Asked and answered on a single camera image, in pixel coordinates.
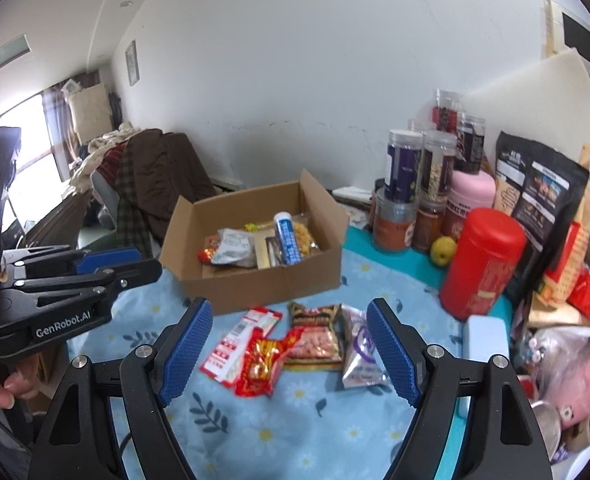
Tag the blue floral tablecloth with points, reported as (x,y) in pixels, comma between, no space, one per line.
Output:
(275,420)

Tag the red orange snack packet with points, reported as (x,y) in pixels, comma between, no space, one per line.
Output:
(207,252)

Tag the cream cushion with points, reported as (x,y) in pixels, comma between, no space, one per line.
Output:
(90,110)

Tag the cardboard box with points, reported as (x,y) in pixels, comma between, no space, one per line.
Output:
(255,285)

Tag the framed wall picture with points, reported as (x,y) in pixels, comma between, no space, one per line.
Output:
(132,62)

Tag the blue label clear jar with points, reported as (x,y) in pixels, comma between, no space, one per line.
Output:
(400,165)

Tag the brown label nut jar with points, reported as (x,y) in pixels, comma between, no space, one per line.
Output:
(437,165)

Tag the white foam board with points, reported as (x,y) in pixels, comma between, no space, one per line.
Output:
(530,95)

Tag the white red snack packet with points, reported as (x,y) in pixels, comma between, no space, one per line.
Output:
(235,345)

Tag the dark red label jar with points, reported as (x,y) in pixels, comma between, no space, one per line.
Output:
(470,142)
(447,110)

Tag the orange content clear jar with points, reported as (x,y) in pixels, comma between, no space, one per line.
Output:
(392,227)
(427,225)

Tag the pink canister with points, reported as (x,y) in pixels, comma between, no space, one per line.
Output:
(470,205)

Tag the yellow noodle snack clear bag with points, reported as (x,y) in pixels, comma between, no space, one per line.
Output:
(306,235)

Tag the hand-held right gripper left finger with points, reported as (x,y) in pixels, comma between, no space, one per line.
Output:
(185,355)

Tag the red plaid cloth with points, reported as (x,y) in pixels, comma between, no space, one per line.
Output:
(112,157)

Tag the brown red peanut packet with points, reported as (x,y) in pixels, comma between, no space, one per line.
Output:
(317,340)

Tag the wooden frame black panel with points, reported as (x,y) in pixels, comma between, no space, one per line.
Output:
(580,45)

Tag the tan snack packet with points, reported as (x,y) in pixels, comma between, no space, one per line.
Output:
(262,255)

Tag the black printed pouch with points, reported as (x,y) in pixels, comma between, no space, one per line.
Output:
(540,195)

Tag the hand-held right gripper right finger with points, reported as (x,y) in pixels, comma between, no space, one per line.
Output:
(392,355)

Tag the clear plastic bag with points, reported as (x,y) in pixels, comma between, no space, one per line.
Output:
(557,347)

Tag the red canister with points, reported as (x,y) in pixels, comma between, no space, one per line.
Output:
(480,265)

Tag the grey chair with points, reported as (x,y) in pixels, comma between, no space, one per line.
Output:
(102,195)

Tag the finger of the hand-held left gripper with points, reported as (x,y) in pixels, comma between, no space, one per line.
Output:
(107,260)
(125,277)

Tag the silver purple snack packet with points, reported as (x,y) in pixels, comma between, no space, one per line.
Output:
(362,355)

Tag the brown padded jacket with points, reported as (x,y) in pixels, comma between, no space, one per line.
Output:
(165,170)

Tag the metal cup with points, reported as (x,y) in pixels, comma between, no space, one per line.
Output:
(545,425)

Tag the person's left hand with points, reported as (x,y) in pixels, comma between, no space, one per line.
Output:
(22,382)

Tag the green plaid cloth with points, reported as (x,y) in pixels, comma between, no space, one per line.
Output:
(130,210)

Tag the yellow fruit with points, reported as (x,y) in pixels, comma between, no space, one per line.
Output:
(442,251)

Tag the red yellow snack packet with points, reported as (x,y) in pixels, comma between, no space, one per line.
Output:
(260,365)

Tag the blue white tube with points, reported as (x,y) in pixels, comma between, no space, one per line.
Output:
(287,237)

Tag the plaid curtain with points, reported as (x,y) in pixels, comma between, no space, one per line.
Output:
(55,110)

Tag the dark snack packet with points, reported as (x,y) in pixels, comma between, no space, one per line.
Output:
(274,252)

